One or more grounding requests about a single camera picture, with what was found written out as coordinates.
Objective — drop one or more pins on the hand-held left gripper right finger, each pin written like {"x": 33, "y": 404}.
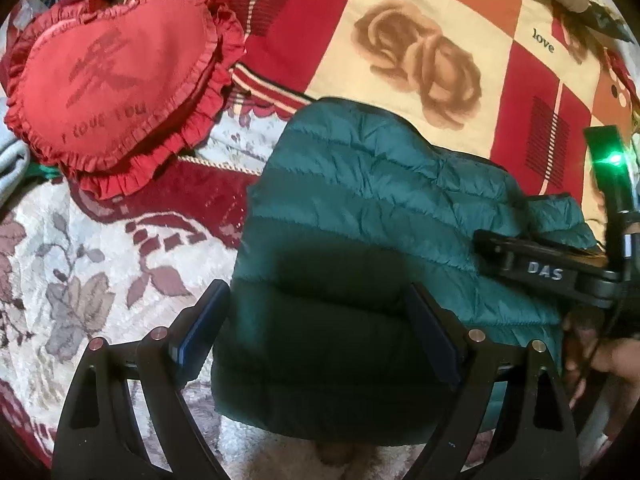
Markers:
{"x": 430, "y": 330}

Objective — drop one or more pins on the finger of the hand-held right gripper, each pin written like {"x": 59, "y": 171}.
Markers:
{"x": 492, "y": 245}

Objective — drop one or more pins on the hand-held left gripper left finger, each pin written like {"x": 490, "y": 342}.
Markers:
{"x": 200, "y": 330}

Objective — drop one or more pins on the green quilted down jacket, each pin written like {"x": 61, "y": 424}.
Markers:
{"x": 360, "y": 210}

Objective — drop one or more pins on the person's right hand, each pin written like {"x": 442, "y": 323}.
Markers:
{"x": 620, "y": 355}

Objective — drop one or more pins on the red and cream rose blanket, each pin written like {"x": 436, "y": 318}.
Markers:
{"x": 425, "y": 50}

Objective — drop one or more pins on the green cloth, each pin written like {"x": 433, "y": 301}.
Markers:
{"x": 50, "y": 172}

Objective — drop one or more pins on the grey cloth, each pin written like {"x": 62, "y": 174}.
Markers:
{"x": 12, "y": 170}

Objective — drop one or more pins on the red heart-shaped ruffled pillow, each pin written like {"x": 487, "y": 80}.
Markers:
{"x": 110, "y": 85}

